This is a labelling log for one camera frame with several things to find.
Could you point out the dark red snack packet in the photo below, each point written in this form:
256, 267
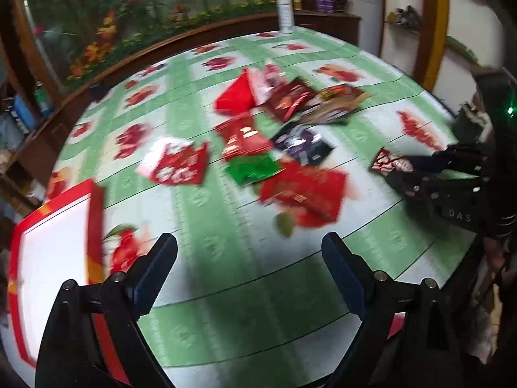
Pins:
289, 103

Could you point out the red white-flower snack packet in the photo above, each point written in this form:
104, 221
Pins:
181, 167

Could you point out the green snack packet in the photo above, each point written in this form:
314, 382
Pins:
252, 169

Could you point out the red-rimmed white tray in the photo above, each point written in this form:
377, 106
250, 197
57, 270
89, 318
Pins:
52, 258

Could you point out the pink striped snack packet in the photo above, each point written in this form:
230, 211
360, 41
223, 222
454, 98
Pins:
268, 81

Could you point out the large red snack packet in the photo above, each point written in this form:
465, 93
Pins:
307, 192

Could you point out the brown orange snack packet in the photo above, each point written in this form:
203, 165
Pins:
335, 107

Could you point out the blue bottle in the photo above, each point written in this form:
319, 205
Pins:
21, 111

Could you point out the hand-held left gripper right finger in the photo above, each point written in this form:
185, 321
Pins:
343, 275

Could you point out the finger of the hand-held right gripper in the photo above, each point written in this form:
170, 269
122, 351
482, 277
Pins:
456, 159
420, 192

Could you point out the green bottle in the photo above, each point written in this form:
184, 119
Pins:
42, 99

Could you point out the wooden shelf unit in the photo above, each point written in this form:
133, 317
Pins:
24, 157

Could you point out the small wooden cabinet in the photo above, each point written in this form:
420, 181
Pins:
329, 28

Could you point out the red gold-print snack packet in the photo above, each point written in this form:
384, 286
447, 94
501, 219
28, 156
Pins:
244, 137

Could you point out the purple black snack packet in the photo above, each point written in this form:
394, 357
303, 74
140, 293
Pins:
303, 143

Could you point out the plain red snack packet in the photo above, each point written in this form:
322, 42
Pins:
236, 97

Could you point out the floral wall poster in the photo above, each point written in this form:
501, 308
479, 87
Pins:
161, 0

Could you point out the white plastic bottle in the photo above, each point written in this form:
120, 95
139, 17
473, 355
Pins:
286, 12

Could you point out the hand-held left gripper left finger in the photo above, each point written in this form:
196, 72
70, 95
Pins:
157, 268

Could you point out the green floral tablecloth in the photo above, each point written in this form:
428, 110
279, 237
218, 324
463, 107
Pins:
226, 226

